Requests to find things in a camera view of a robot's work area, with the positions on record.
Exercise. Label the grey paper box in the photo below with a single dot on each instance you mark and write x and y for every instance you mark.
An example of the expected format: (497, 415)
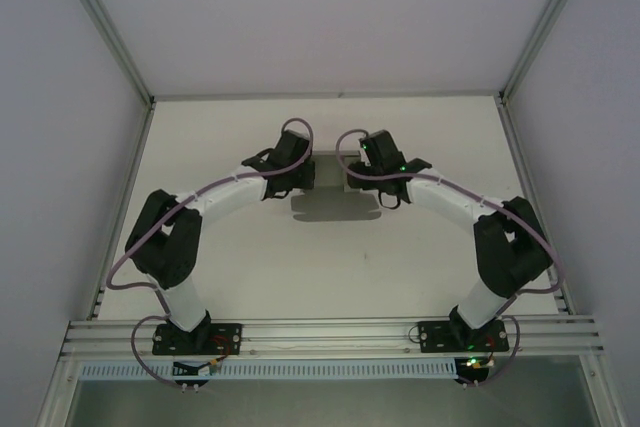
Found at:
(330, 209)

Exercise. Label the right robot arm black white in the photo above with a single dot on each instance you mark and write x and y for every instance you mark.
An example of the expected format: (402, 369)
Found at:
(505, 257)

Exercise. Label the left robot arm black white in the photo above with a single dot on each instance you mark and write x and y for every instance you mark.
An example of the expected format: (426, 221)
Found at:
(170, 242)

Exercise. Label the grey metal sheet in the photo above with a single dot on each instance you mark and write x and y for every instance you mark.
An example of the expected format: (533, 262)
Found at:
(325, 404)

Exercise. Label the aluminium table back rail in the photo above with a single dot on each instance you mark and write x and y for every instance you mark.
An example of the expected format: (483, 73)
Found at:
(325, 95)

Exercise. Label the aluminium table side rail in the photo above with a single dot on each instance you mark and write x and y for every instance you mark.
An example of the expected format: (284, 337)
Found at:
(523, 172)
(132, 172)

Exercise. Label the aluminium mounting rail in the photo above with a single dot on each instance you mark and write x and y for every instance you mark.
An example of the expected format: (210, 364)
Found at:
(325, 334)

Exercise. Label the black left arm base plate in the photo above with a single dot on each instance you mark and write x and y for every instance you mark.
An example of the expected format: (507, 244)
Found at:
(230, 332)

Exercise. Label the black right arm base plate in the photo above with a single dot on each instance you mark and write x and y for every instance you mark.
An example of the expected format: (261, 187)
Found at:
(435, 337)

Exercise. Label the aluminium frame post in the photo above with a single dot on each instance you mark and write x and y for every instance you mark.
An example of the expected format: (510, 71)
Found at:
(544, 27)
(107, 27)

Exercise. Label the black connector mount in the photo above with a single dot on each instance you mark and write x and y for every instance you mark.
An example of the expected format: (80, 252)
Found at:
(182, 369)
(475, 374)

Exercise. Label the aluminium frame leg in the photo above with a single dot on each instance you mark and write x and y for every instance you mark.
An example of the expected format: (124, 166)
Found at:
(602, 397)
(55, 397)

